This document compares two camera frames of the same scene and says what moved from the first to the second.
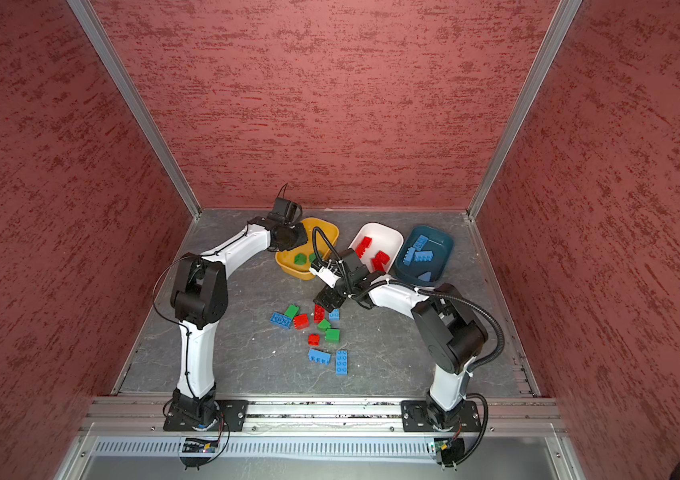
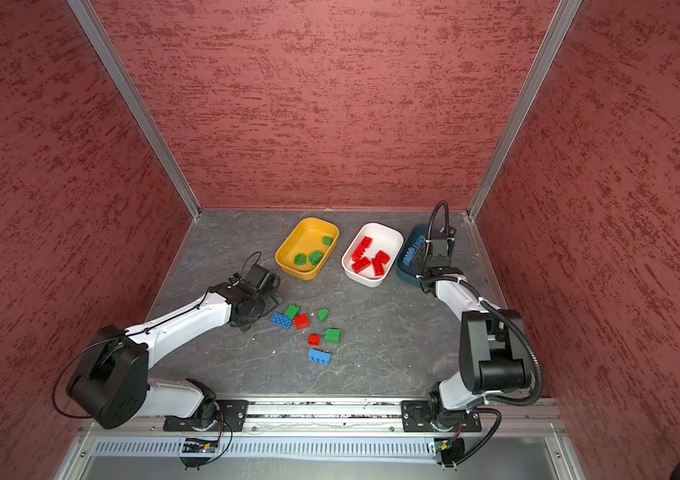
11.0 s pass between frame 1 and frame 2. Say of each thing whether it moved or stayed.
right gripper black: moved
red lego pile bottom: stayed
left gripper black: moved
